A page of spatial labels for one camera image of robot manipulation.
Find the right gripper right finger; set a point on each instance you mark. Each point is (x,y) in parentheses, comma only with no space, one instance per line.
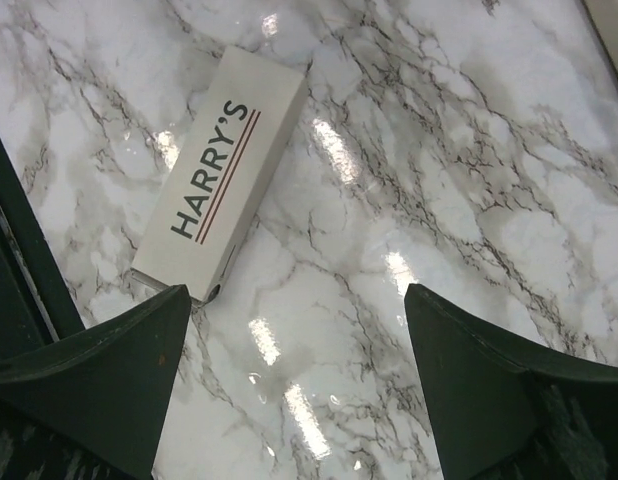
(504,407)

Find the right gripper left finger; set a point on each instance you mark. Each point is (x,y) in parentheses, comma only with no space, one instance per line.
(93,405)

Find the tall white slim box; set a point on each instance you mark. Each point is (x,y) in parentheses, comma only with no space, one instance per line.
(222,172)

